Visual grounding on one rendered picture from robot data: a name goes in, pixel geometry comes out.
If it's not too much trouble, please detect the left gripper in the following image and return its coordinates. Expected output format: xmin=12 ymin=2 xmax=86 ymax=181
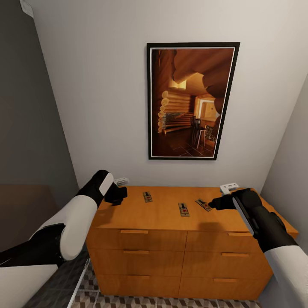
xmin=105 ymin=186 xmax=128 ymax=202

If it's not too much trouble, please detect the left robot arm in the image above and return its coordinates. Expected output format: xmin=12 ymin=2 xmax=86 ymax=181
xmin=0 ymin=170 xmax=130 ymax=308

